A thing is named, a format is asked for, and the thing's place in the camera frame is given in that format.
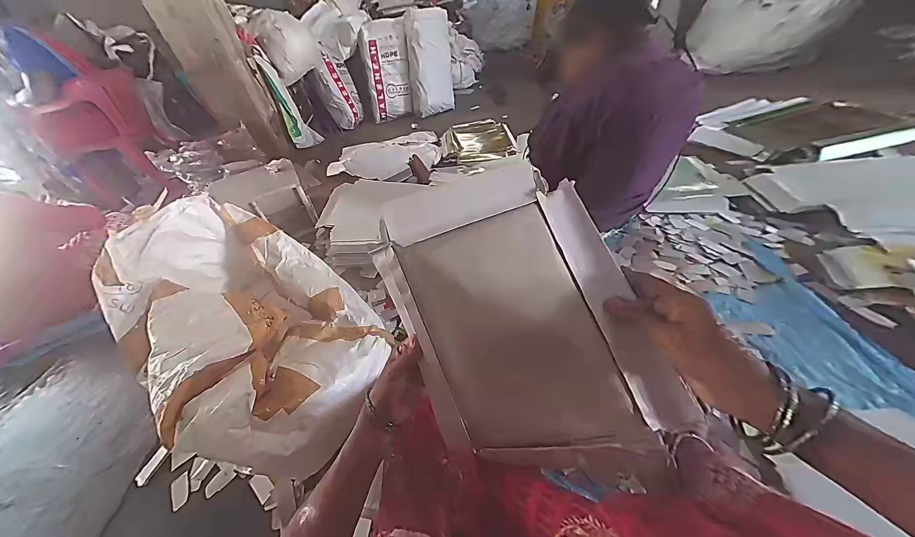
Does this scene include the person's right hand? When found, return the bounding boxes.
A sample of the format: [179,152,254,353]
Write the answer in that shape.
[603,270,785,435]

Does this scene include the person's left hand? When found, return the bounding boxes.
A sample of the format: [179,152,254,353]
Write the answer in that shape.
[368,336,427,431]

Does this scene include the grey brown cardboard box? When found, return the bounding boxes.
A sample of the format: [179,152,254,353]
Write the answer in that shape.
[371,155,707,495]

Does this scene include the person's right forearm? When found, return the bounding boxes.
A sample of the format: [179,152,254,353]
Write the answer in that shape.
[759,373,915,537]

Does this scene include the person's left forearm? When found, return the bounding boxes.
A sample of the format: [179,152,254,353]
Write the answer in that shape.
[281,409,396,537]

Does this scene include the pile of small cardboard scraps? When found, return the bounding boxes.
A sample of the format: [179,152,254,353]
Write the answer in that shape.
[620,212,815,302]

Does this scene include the pale green cardboard box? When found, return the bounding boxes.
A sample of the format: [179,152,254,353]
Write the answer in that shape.
[645,155,750,217]

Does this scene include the stack of white cardboard pieces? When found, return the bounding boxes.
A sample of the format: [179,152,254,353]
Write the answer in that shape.
[315,179,436,268]

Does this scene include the person's legs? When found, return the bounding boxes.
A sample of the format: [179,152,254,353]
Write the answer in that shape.
[371,395,838,537]

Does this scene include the blue tarpaulin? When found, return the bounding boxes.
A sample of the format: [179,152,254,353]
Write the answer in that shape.
[603,218,915,428]

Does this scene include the white plastic bundle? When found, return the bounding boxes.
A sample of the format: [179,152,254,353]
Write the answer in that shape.
[327,132,442,182]

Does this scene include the white sack with brown tape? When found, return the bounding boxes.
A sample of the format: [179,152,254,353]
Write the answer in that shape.
[92,194,400,482]

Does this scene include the white cardboard piece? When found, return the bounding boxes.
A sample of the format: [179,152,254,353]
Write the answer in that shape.
[207,158,320,229]

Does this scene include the shiny gold box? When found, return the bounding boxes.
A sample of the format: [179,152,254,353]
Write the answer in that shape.
[441,119,518,167]

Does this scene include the pile of white strips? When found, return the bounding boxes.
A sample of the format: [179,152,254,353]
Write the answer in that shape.
[134,445,298,532]

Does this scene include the yellowish white cardboard box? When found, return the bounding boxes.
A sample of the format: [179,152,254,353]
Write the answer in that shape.
[817,245,915,292]

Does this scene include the large white cardboard sheet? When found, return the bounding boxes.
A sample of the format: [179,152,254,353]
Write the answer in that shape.
[744,155,915,250]

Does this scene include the brown white-edged flat box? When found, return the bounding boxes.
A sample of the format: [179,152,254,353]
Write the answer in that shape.
[690,97,915,164]

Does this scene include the white sack with red stripe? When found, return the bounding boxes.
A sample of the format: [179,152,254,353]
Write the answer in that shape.
[314,51,364,131]
[359,18,414,124]

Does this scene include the white sack with green stripe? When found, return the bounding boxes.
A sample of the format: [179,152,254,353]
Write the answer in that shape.
[250,48,325,149]

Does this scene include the plain white upright sack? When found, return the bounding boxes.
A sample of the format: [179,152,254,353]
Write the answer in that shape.
[405,7,456,119]

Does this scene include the large whitish round sack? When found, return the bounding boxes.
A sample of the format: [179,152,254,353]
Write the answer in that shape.
[681,0,865,76]

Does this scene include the pile of white plastic bags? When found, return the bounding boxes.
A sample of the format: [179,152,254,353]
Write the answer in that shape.
[237,0,372,85]

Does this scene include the wooden pillar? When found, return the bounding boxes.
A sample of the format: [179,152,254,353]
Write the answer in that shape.
[141,0,294,159]

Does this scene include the large pale blue sack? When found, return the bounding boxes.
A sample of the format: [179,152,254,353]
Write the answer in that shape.
[0,317,160,537]

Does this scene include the red plastic chair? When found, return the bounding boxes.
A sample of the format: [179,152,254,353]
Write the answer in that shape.
[21,56,176,210]

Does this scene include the large pink sack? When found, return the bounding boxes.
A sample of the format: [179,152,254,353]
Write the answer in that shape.
[0,188,112,368]

